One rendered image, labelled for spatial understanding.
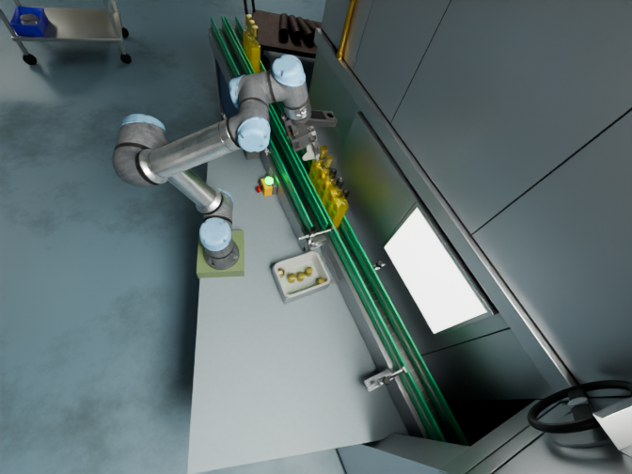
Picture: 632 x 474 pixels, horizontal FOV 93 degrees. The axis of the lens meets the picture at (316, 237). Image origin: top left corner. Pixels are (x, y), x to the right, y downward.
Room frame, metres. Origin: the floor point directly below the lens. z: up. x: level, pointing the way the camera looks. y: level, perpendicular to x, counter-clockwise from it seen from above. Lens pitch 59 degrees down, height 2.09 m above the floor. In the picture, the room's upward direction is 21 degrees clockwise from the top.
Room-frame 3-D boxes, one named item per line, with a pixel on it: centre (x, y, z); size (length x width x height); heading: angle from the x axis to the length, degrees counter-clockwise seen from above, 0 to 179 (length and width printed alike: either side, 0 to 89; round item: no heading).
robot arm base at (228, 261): (0.51, 0.37, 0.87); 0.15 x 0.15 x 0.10
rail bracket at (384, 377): (0.23, -0.42, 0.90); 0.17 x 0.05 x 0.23; 132
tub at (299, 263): (0.56, 0.00, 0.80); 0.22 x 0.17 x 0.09; 132
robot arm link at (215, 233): (0.51, 0.38, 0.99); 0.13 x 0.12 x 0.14; 24
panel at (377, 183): (0.78, -0.28, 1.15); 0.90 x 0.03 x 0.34; 42
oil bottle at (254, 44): (1.73, 0.74, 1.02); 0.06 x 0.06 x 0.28; 42
